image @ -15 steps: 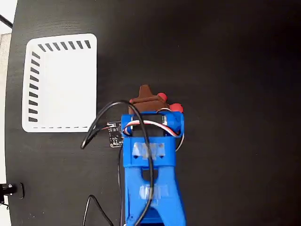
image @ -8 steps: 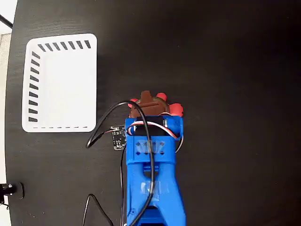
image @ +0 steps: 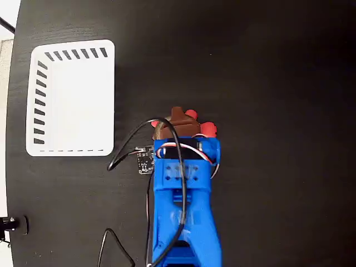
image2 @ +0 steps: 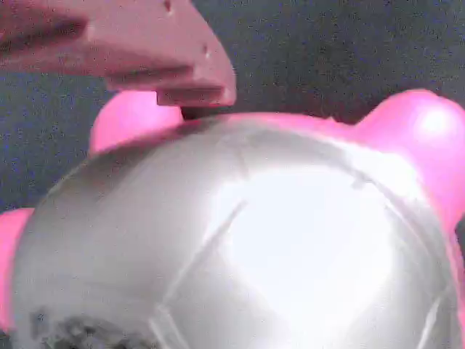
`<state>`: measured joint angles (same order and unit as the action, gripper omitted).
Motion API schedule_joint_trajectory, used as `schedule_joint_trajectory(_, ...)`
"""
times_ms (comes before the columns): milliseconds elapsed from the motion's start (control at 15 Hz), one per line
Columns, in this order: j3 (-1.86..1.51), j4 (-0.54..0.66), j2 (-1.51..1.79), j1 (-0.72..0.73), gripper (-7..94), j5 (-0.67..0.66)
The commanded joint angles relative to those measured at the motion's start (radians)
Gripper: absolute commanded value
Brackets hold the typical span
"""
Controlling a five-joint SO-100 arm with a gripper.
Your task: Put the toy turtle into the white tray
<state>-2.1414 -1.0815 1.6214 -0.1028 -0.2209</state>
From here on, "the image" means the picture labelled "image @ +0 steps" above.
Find pink turtle toy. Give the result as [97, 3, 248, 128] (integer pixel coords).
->
[151, 109, 218, 141]

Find white plastic basket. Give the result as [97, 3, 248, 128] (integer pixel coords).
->
[25, 38, 116, 157]

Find black table clamp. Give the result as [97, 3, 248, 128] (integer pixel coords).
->
[0, 215, 29, 236]

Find black rod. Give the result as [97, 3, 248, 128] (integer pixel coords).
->
[0, 16, 16, 33]

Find white and red servo wires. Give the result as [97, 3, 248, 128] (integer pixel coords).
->
[156, 133, 220, 179]

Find bare camera circuit board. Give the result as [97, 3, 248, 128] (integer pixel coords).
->
[135, 146, 155, 175]

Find black camera cable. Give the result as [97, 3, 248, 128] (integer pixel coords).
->
[107, 118, 186, 267]

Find thin black cable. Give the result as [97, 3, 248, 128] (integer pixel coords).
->
[145, 174, 155, 267]

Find black cable loop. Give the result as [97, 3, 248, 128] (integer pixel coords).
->
[97, 228, 136, 267]

